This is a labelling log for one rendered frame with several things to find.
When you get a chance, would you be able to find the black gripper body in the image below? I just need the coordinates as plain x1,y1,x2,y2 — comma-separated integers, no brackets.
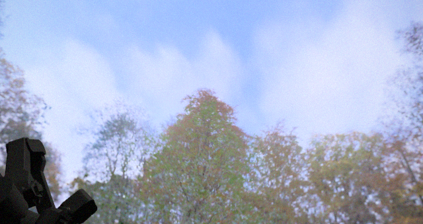
27,206,70,224

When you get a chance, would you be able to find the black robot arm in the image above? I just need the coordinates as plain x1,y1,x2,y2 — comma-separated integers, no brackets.
0,137,97,224

